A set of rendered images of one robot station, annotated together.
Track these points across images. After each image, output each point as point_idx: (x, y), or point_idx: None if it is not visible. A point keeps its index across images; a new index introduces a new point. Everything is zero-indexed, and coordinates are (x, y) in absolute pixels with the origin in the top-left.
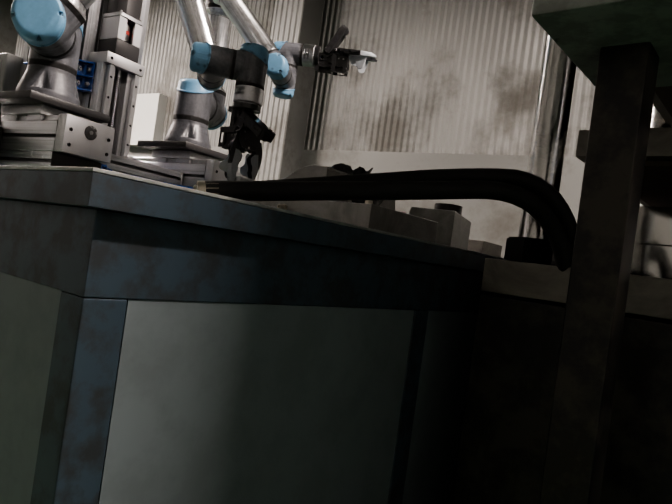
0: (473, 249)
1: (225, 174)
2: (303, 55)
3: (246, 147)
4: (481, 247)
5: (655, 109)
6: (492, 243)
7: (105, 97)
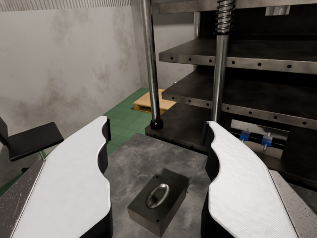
0: (182, 196)
1: None
2: None
3: None
4: (185, 190)
5: (225, 60)
6: (171, 180)
7: None
